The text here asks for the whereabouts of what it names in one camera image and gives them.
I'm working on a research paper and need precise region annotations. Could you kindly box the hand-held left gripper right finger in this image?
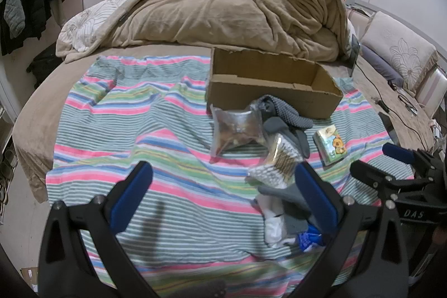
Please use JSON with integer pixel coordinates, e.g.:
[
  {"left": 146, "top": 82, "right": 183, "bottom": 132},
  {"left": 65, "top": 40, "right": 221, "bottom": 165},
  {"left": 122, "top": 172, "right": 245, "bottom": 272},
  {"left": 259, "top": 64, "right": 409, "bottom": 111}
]
[{"left": 290, "top": 161, "right": 411, "bottom": 298}]

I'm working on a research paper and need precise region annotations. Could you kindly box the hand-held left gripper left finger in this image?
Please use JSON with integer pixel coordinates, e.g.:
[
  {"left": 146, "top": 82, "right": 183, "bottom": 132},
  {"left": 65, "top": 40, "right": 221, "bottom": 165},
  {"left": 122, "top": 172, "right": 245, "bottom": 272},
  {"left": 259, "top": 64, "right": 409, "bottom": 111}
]
[{"left": 38, "top": 161, "right": 161, "bottom": 298}]

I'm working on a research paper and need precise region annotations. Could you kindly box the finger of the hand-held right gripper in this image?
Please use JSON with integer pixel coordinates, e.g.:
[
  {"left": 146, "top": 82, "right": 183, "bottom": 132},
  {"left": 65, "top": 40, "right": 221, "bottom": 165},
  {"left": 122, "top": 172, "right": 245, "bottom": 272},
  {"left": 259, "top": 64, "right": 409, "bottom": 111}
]
[
  {"left": 382, "top": 143, "right": 434, "bottom": 175},
  {"left": 350, "top": 161, "right": 434, "bottom": 194}
]

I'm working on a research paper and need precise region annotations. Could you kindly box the white and grey glove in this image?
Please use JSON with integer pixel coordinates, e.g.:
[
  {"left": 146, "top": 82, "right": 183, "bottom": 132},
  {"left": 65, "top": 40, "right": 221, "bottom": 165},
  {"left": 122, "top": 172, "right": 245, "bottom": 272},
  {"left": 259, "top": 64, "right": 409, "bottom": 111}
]
[{"left": 256, "top": 184, "right": 312, "bottom": 240}]

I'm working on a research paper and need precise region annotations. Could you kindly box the blue and white packet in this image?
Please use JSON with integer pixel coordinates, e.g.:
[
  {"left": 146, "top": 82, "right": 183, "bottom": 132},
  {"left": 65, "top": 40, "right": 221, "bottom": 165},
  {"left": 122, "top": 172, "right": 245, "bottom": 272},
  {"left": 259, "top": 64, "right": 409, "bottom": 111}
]
[{"left": 297, "top": 226, "right": 327, "bottom": 251}]

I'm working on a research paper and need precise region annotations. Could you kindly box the green cartoon tissue pack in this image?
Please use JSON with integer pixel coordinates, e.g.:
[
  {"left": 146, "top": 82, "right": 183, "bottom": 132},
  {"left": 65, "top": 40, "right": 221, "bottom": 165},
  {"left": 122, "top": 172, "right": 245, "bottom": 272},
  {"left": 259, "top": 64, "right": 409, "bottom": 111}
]
[{"left": 312, "top": 124, "right": 347, "bottom": 166}]

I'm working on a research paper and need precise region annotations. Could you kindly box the white sock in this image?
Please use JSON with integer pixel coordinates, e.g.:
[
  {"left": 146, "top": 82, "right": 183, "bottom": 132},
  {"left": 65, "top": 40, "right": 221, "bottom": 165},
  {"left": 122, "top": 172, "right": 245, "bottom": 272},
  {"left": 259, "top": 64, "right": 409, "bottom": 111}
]
[{"left": 258, "top": 197, "right": 297, "bottom": 248}]

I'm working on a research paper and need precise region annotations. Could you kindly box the grey dotted glove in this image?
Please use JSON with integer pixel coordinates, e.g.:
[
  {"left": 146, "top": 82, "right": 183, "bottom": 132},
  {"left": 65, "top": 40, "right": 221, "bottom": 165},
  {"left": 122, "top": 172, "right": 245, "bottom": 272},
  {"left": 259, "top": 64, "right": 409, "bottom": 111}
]
[
  {"left": 260, "top": 95, "right": 314, "bottom": 131},
  {"left": 262, "top": 118, "right": 311, "bottom": 159}
]

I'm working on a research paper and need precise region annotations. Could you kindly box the clear snack bag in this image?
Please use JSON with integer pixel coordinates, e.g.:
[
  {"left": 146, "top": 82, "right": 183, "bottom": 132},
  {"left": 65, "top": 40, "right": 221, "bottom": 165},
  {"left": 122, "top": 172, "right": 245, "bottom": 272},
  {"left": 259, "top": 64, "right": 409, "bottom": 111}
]
[{"left": 210, "top": 102, "right": 266, "bottom": 159}]

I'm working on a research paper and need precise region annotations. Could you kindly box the cardboard box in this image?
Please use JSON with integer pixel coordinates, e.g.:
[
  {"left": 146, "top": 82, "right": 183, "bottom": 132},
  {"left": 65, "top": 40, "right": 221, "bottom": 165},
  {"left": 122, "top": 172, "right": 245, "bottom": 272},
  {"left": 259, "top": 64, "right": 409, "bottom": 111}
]
[{"left": 207, "top": 47, "right": 344, "bottom": 120}]

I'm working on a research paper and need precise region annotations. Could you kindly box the striped bed sheet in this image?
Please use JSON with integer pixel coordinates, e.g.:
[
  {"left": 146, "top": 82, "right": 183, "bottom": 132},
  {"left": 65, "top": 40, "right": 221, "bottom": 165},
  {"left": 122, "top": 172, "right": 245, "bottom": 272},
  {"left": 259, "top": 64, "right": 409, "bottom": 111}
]
[{"left": 45, "top": 55, "right": 416, "bottom": 298}]

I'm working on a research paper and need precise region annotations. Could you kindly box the padded headboard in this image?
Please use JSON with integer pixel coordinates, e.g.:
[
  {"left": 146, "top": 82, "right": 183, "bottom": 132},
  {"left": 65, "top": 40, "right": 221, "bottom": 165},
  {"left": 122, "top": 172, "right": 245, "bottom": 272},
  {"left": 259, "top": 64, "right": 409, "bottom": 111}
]
[{"left": 344, "top": 0, "right": 447, "bottom": 120}]

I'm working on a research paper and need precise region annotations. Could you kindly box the grey pillow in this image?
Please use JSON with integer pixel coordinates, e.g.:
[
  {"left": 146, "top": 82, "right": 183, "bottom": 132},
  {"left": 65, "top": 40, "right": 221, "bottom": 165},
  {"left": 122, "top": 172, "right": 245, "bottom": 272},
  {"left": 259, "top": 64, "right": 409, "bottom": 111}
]
[{"left": 360, "top": 43, "right": 404, "bottom": 89}]

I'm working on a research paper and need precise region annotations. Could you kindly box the beige floral pillow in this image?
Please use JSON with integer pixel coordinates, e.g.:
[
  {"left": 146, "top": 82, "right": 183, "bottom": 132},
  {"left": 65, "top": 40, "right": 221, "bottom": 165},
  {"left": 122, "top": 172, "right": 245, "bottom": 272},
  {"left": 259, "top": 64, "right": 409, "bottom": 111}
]
[{"left": 360, "top": 11, "right": 439, "bottom": 92}]

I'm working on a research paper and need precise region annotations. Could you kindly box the black tablet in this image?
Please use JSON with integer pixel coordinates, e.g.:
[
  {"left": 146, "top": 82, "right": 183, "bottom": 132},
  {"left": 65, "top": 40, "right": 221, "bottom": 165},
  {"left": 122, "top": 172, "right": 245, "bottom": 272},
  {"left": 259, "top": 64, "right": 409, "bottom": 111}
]
[{"left": 349, "top": 34, "right": 362, "bottom": 77}]

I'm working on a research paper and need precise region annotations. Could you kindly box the bed with tan cover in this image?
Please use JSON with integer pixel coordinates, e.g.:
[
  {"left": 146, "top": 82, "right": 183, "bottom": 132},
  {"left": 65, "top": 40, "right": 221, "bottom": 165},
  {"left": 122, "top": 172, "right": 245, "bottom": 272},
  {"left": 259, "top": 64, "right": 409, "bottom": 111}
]
[{"left": 12, "top": 0, "right": 441, "bottom": 204}]

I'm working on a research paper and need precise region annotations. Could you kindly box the black bag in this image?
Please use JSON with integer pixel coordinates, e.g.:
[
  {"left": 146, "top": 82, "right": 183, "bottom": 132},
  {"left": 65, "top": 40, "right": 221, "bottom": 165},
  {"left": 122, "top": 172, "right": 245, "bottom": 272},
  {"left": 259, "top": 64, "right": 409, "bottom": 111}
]
[{"left": 26, "top": 43, "right": 67, "bottom": 89}]

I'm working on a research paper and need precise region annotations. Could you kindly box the white floral quilt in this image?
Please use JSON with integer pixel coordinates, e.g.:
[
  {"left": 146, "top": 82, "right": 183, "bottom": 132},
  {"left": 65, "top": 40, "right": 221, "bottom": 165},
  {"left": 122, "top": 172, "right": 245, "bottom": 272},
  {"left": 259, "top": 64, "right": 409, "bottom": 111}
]
[{"left": 56, "top": 0, "right": 158, "bottom": 52}]

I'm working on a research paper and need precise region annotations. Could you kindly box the tan fleece blanket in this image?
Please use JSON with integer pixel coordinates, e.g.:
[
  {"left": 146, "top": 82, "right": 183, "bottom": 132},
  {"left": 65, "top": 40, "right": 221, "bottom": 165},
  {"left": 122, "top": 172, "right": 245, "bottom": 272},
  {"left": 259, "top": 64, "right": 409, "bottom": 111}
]
[{"left": 56, "top": 0, "right": 351, "bottom": 63}]

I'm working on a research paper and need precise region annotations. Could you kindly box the black hanging jacket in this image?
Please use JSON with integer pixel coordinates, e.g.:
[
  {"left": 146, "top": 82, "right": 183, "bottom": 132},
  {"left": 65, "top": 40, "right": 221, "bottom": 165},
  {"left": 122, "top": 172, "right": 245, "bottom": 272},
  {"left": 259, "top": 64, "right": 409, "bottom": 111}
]
[{"left": 0, "top": 0, "right": 53, "bottom": 56}]

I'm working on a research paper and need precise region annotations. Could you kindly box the grey quilted garment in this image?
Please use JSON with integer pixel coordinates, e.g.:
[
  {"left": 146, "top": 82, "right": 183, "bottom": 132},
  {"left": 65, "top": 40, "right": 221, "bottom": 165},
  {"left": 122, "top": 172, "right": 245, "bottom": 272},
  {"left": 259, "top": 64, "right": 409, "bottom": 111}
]
[{"left": 3, "top": 0, "right": 27, "bottom": 38}]

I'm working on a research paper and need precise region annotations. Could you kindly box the black cable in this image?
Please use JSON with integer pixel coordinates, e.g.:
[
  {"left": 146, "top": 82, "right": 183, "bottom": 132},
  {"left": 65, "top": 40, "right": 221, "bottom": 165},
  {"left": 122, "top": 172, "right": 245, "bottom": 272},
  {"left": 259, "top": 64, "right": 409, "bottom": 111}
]
[{"left": 356, "top": 64, "right": 432, "bottom": 149}]

